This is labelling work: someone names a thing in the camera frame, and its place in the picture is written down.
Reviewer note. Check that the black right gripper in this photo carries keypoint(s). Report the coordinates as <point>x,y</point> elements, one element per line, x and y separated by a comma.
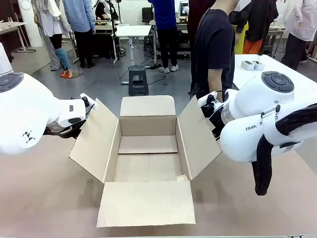
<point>216,124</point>

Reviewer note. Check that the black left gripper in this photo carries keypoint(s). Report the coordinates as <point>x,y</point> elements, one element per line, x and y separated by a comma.
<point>77,129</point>

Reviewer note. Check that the brown cardboard box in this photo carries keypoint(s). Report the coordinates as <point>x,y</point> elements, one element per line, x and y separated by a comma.
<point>146,158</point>

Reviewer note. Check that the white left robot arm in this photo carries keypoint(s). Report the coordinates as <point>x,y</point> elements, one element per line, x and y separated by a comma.
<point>29,104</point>

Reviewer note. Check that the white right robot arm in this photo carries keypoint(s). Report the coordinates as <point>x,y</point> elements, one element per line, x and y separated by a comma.
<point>250,116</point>

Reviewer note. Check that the person's right forearm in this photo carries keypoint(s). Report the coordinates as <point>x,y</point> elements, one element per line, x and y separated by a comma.
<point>215,81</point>

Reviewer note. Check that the small white box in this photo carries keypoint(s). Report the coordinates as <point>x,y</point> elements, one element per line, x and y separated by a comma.
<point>247,65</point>
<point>258,65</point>

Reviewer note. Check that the dark grey plastic stool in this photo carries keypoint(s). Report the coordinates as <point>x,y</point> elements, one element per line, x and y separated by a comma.
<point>138,79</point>

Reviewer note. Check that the person in navy t-shirt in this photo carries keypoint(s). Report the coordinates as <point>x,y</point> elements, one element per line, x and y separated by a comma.
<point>214,39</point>

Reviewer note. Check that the grey desk with black cabinet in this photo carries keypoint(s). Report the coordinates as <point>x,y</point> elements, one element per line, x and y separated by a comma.
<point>104,42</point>

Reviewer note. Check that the black tripod stand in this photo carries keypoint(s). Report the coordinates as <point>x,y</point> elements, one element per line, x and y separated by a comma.
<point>114,37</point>

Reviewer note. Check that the person in dark red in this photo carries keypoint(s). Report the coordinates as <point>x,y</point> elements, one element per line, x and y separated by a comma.
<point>194,15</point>

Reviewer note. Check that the person with yellow apron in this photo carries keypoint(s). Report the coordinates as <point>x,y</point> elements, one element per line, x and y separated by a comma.
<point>260,19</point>

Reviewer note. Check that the white standing desk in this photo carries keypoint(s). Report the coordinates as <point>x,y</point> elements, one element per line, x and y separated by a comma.
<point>133,31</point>

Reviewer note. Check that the person in light blue shirt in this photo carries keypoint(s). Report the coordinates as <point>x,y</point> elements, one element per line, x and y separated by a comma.
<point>79,15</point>

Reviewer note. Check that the white round column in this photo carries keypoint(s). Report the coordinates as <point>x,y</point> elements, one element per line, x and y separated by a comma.
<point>27,24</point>

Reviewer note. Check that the person in blue sweater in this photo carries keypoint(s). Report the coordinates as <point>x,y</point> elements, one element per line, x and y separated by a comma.
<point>164,15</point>

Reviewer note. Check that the seated person in black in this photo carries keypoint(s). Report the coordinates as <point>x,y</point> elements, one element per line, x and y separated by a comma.
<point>101,10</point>

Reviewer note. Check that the light wooden table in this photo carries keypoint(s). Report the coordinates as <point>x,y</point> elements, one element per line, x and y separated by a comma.
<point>10,24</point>

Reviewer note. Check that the black office chair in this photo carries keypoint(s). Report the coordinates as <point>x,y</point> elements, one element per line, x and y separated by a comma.
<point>147,13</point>

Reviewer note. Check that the person in pale coat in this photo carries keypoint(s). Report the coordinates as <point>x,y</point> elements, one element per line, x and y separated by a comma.
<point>302,19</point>

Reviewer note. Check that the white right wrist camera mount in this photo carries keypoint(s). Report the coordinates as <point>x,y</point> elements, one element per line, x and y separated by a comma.
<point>205,98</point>

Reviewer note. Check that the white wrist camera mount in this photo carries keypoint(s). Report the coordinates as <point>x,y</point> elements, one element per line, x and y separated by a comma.
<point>91,102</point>
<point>205,98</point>

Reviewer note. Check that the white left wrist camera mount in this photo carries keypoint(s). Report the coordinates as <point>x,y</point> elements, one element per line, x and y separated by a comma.
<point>91,102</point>

